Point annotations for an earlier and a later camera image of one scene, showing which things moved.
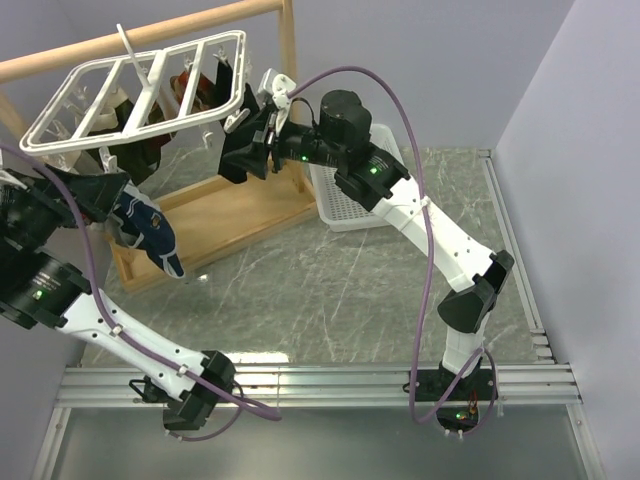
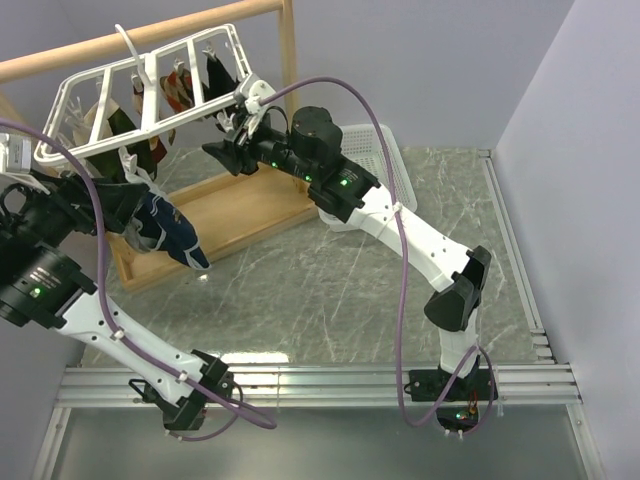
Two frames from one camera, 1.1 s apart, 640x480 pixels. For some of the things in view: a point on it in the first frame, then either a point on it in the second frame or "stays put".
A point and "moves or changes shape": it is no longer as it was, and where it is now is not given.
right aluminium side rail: [542, 351] stays put
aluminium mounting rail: [334, 387] stays put
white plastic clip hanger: [146, 92] moves or changes shape
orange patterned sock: [204, 89] → [177, 87]
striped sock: [155, 114] → [157, 147]
